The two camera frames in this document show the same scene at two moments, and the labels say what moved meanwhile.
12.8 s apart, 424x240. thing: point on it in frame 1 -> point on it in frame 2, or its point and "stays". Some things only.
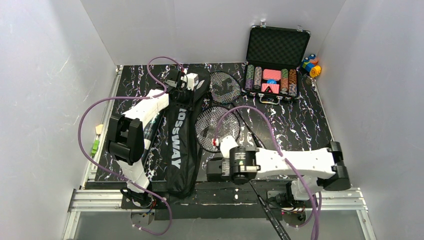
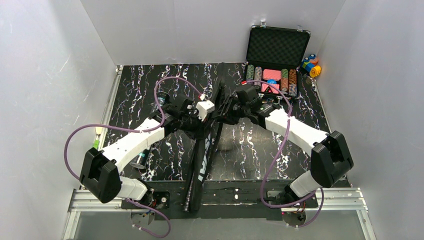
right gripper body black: (212, 170) -> (227, 108)
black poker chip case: (275, 55) stays
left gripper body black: (174, 82) -> (194, 123)
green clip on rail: (95, 145) stays
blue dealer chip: (272, 81) stays
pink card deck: (271, 74) stays
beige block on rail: (98, 129) stays
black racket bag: (184, 114) -> (205, 151)
